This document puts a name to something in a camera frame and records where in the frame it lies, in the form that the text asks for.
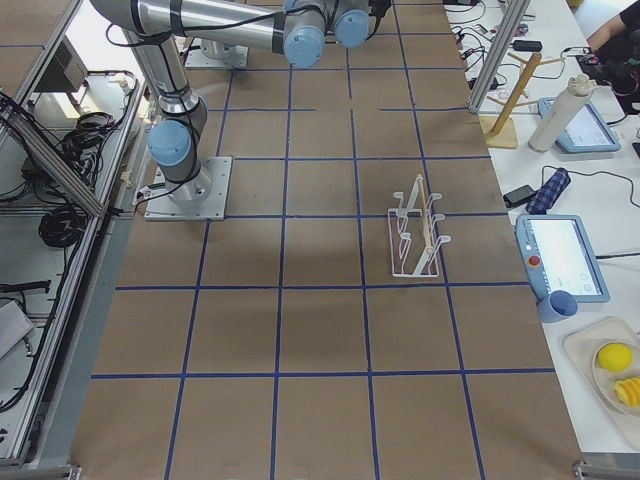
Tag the white cylindrical bottle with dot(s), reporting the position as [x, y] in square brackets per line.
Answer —
[564, 108]

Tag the yellow ball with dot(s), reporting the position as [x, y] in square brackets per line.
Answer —
[614, 357]

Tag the beige tray with food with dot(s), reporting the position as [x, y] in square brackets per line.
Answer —
[582, 348]

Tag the wooden mug tree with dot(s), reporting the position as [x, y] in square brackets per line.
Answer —
[499, 131]

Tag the blue cup on desk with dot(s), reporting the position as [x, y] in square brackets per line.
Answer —
[557, 306]

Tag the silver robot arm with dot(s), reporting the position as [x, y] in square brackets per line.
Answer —
[298, 32]

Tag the yellow sliced toy fruit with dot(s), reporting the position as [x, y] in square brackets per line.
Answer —
[627, 391]

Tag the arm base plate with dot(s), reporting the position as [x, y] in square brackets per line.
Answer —
[202, 198]

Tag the dark checkered pouch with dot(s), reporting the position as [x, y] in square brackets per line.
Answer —
[546, 197]

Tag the aluminium frame post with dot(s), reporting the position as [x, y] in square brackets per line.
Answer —
[503, 38]

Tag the blue teach pendant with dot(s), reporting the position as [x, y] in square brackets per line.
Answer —
[567, 259]
[587, 132]

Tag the black phone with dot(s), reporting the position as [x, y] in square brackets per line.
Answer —
[519, 196]

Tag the white wire cup rack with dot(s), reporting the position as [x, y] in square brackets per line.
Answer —
[414, 241]

